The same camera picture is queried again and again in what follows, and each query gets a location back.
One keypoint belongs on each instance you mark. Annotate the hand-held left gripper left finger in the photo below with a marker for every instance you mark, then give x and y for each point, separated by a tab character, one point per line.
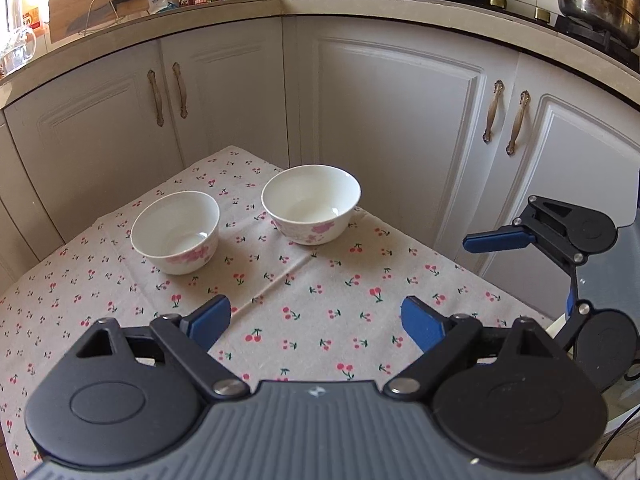
210	320

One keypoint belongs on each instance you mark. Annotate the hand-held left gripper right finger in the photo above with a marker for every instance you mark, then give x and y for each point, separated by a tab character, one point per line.
422	324

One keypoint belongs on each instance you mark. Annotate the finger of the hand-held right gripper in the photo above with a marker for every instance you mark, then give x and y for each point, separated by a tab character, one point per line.
575	322
495	240

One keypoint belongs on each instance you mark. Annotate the white pink floral bowl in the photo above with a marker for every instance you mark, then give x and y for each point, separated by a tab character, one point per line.
170	230
310	200

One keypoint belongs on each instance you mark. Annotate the cherry print tablecloth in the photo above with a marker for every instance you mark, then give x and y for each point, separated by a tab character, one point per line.
325	280

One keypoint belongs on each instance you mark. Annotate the white kitchen cabinet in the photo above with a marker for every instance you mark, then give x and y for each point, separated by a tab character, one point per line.
400	135

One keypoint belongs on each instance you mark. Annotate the beige kitchen countertop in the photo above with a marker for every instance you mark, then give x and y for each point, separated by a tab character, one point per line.
350	6

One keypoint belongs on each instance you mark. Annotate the dark cleaver knife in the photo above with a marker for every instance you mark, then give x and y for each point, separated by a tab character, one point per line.
100	12

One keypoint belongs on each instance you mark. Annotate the glass pitcher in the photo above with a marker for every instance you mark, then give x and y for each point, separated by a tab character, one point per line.
15	50

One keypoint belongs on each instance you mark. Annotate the orange labelled box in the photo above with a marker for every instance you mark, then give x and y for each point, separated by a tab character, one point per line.
31	15

